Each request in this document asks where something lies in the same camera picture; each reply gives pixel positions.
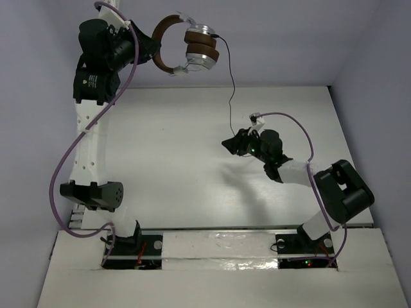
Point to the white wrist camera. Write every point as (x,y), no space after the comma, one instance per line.
(257,122)
(111,17)

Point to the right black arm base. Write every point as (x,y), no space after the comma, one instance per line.
(298,251)

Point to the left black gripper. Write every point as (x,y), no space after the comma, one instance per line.
(140,42)

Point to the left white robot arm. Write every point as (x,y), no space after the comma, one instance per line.
(107,48)

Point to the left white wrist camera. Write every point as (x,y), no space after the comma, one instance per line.
(111,17)

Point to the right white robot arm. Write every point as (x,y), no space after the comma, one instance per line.
(340,191)

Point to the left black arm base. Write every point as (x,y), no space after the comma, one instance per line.
(141,251)

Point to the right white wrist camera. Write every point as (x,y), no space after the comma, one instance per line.
(257,122)

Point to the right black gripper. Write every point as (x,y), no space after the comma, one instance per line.
(239,142)

